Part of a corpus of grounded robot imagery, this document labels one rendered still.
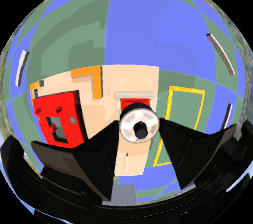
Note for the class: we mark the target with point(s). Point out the yellow rectangular outline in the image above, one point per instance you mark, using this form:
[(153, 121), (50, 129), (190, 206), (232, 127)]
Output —
[(173, 88)]

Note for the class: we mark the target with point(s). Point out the white rectangular bar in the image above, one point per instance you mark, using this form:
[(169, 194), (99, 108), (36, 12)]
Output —
[(223, 54)]

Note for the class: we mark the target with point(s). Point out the small white wheel with black tyre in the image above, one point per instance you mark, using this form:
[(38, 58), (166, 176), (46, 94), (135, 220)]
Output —
[(134, 112)]

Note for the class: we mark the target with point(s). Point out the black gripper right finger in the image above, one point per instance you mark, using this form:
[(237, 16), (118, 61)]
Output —
[(189, 150)]

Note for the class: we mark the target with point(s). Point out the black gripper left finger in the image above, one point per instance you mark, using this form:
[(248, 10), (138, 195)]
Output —
[(93, 161)]

